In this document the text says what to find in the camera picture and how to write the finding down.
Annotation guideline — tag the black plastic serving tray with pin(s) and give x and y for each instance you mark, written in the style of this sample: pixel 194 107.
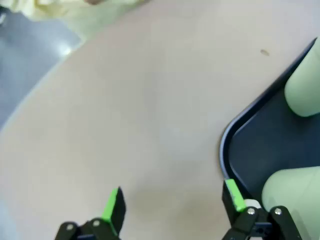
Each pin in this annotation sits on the black plastic serving tray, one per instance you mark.
pixel 262 140

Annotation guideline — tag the person in yellow shirt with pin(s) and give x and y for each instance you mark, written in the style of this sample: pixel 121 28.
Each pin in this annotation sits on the person in yellow shirt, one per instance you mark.
pixel 62 10

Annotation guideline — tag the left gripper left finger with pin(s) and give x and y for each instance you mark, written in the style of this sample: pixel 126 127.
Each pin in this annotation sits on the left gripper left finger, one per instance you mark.
pixel 112 215

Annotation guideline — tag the light green plastic cup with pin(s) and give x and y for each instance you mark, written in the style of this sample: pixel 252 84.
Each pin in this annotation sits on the light green plastic cup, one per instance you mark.
pixel 290 190
pixel 303 85

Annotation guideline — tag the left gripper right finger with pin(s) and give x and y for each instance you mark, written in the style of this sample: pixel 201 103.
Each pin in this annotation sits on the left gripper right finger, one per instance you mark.
pixel 235 200

